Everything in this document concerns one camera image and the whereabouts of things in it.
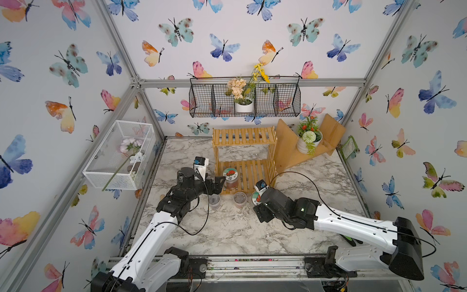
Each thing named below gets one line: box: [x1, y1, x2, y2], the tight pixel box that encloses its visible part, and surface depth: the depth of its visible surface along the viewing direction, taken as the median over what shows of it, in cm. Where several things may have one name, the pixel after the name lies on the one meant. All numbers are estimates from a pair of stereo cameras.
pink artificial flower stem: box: [101, 138, 145, 192], surface depth 74 cm
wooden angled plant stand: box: [275, 113, 346, 176], surface depth 102 cm
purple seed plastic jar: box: [208, 193, 222, 210], surface depth 88 cm
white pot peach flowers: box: [224, 77, 256, 113], surface depth 88 cm
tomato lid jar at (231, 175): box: [223, 167, 239, 191], surface depth 93 cm
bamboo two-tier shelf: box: [211, 125, 278, 196], surface depth 106 cm
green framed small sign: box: [340, 135, 360, 160], surface depth 113 cm
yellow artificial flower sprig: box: [252, 62, 270, 84], surface depth 84 cm
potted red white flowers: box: [296, 115, 323, 155], surface depth 95 cm
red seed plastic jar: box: [233, 191, 248, 209], surface depth 90 cm
